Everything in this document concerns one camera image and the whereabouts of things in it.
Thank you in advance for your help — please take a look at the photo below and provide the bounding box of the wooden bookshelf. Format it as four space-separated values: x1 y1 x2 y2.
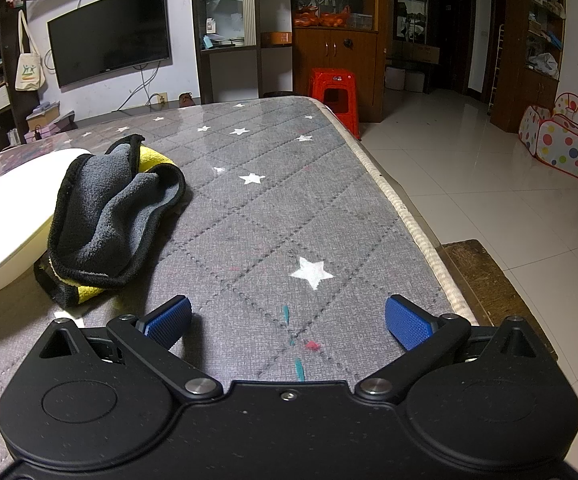
489 0 567 133

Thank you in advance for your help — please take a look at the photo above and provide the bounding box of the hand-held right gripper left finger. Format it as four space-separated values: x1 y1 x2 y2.
36 296 225 404

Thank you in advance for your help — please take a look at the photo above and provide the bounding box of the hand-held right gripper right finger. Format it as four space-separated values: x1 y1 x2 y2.
354 295 545 404

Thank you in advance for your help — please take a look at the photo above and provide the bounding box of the stack of pastel boxes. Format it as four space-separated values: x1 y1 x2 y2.
25 102 77 143

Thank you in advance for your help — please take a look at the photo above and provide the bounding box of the glass display cabinet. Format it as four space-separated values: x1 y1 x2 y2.
190 0 294 106

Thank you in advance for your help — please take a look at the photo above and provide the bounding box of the grey yellow cleaning cloth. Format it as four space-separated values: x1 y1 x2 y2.
33 133 187 309

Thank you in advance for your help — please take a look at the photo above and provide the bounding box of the dark wall shelf unit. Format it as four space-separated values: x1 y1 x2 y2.
0 0 94 153

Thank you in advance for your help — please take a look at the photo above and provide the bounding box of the red plastic stool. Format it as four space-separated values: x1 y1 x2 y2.
308 67 361 140

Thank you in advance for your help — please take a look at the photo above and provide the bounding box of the polka dot storage bag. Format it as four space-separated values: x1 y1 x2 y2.
518 92 578 180

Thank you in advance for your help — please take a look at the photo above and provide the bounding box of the grey star-print table cover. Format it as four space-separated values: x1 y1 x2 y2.
0 96 481 466

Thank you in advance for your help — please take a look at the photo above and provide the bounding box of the brown wooden cabinet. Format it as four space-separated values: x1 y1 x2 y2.
289 0 389 123

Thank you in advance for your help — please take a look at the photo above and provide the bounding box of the white tote bag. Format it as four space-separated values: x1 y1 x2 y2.
15 10 46 92

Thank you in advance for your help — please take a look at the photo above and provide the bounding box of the bag of oranges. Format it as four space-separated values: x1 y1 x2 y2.
293 5 352 29

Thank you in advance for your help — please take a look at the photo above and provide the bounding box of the white bowl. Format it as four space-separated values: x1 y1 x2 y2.
0 147 94 302

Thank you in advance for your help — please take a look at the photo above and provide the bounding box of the black television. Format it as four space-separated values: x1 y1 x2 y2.
46 0 172 90

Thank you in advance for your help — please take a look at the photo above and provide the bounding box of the dark wooden bench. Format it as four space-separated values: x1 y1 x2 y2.
442 239 559 361

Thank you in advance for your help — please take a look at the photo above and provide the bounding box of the dark wooden door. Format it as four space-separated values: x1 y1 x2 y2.
426 0 477 101

